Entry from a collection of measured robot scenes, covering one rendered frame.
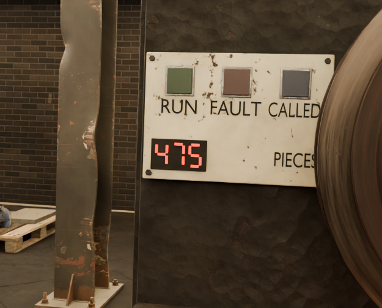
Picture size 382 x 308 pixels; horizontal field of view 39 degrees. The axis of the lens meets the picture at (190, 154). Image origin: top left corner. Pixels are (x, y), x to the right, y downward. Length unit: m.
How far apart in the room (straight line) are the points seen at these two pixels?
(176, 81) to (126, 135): 6.24
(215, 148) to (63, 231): 2.77
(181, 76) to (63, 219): 2.76
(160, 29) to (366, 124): 0.34
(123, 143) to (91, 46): 3.73
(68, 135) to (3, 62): 4.35
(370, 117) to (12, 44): 7.17
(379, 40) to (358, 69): 0.04
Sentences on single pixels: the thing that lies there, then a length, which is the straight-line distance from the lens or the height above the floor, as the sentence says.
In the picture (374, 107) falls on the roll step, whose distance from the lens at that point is 0.62.
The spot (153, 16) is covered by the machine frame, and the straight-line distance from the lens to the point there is 0.82.
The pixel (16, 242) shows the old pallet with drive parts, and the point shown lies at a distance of 4.94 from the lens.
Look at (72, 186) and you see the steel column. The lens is 3.42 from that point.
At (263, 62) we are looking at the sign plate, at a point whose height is 1.23.
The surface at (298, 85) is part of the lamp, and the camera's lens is 0.76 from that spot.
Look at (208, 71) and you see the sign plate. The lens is 0.77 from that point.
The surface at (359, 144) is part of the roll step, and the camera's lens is 0.61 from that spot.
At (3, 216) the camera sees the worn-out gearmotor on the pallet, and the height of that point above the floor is 0.25.
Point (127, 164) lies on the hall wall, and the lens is 7.01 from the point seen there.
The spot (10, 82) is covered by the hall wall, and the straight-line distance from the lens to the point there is 7.62.
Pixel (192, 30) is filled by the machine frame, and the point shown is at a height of 1.27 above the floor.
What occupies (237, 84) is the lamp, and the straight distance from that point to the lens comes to 0.76.
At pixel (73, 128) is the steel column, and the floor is 1.10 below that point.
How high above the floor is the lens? 1.14
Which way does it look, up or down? 3 degrees down
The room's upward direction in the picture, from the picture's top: 2 degrees clockwise
